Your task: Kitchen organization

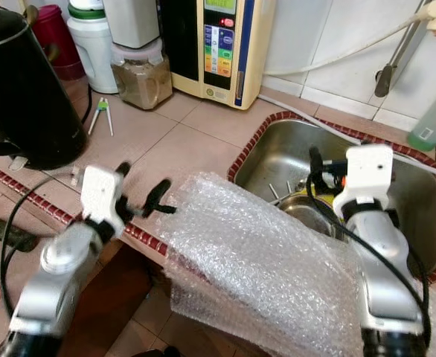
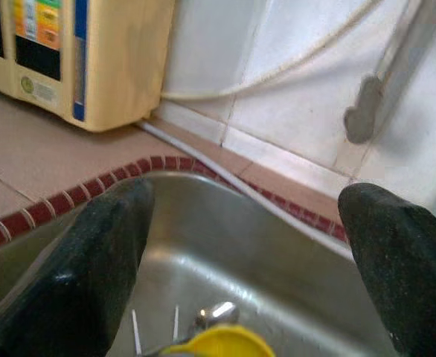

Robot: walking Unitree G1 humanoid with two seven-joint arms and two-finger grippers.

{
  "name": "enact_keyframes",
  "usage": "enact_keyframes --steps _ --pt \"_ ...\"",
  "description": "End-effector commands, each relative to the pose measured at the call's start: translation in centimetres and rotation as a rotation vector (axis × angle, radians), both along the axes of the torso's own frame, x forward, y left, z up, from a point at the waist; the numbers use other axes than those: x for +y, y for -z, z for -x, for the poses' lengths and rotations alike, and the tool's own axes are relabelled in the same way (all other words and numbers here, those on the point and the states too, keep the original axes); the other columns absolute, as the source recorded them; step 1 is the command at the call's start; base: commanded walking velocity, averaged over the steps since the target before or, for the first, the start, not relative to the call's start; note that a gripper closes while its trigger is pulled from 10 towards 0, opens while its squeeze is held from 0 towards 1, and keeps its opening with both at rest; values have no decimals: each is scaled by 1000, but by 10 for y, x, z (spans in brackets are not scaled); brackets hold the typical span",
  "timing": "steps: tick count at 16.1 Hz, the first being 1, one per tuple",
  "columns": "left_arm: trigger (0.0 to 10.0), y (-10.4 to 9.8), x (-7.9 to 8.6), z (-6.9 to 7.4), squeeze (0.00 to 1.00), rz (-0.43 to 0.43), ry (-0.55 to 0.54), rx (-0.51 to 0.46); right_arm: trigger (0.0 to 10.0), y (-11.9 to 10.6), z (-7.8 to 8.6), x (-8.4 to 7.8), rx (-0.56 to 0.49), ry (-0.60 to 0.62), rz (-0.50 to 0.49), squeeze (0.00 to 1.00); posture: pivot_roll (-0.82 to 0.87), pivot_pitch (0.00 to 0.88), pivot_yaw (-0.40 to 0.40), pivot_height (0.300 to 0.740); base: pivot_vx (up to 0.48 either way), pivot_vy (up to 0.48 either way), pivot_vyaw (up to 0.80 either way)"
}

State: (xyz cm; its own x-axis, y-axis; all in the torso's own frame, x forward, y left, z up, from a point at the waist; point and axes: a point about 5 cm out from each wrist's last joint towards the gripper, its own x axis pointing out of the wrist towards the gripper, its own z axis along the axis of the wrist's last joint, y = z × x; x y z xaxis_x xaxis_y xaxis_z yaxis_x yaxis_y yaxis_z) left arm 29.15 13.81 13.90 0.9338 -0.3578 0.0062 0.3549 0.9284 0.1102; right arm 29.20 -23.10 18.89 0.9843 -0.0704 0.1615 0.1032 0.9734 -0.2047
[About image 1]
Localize small steel bowl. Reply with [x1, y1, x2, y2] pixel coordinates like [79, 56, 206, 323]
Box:
[276, 195, 338, 239]

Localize green and white tongs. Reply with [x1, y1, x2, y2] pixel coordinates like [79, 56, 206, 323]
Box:
[88, 97, 115, 138]

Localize stainless steel sink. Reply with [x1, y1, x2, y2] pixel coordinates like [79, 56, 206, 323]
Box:
[227, 110, 436, 283]

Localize brown spice jar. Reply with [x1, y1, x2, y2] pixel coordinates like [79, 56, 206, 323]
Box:
[110, 41, 174, 111]

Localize clear bottle green liquid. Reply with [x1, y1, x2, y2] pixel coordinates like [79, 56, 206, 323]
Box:
[406, 93, 436, 152]

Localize steel faucet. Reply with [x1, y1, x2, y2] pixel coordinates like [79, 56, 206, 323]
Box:
[374, 0, 435, 98]

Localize white bottle green band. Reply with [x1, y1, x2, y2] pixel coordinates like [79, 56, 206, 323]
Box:
[66, 0, 119, 94]

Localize dark green cylinder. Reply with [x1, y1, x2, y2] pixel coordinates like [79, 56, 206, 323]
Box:
[0, 212, 40, 254]

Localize clear bubble wrap sheet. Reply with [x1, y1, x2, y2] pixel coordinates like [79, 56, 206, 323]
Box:
[157, 171, 436, 357]

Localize black electric kettle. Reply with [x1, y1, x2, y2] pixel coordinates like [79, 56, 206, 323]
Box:
[0, 4, 89, 170]

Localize maroon plastic cup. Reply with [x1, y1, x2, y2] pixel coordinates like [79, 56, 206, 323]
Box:
[33, 4, 86, 82]

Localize white grinder jar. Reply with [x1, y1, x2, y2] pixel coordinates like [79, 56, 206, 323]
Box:
[103, 0, 162, 50]

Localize cream water ionizer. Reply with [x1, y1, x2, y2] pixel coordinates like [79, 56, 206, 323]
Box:
[158, 0, 278, 110]

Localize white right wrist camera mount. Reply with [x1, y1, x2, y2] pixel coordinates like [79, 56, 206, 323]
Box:
[332, 144, 396, 222]

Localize thin grey hose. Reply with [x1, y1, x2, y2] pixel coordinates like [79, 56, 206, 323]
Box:
[257, 93, 436, 183]

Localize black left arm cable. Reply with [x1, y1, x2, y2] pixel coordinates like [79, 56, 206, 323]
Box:
[0, 173, 89, 319]

